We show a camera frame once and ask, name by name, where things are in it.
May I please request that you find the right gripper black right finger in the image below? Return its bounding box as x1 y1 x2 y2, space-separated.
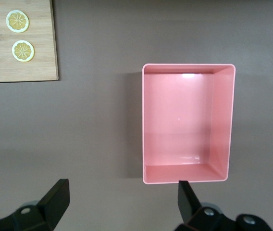
177 180 272 231

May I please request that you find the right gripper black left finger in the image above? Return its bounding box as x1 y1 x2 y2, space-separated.
0 179 70 231

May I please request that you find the pink plastic bin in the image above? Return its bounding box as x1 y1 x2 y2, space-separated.
142 63 236 185

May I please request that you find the bamboo cutting board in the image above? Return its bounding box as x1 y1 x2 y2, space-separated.
0 0 59 83

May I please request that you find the yellow lemon slice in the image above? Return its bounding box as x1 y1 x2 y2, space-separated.
12 40 35 63
6 10 30 34

